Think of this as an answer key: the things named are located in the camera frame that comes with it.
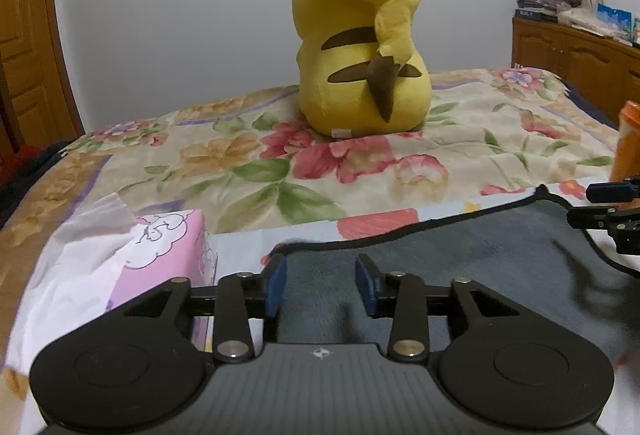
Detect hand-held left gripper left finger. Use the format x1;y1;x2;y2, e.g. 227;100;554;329
122;252;288;362

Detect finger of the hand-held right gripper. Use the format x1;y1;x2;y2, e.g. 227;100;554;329
586;181;640;205
566;205;640;233

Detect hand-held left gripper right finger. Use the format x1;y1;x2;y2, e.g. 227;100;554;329
354;253;521;361

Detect dark grey towel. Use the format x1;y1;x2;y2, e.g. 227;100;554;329
260;184;640;372

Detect orange cylindrical object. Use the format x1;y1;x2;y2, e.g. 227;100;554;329
609;100;640;185

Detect pink tissue box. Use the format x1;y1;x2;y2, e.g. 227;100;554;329
107;209;221;352

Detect floral bed sheet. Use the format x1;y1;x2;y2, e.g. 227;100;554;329
0;64;640;435

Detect wooden cabinet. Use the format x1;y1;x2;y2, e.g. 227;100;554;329
510;14;640;132

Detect blue picture card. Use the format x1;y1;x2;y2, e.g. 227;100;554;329
596;3;633;42

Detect white papers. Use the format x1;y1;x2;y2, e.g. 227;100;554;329
556;7;608;37

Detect yellow plush toy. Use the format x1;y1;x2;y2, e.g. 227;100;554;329
251;0;434;139

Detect dark blue bedding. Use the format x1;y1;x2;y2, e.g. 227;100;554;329
0;139;77;228

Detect red cloth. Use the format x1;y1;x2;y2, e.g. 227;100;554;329
0;144;43;188

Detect wooden door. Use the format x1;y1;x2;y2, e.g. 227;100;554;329
0;0;87;161

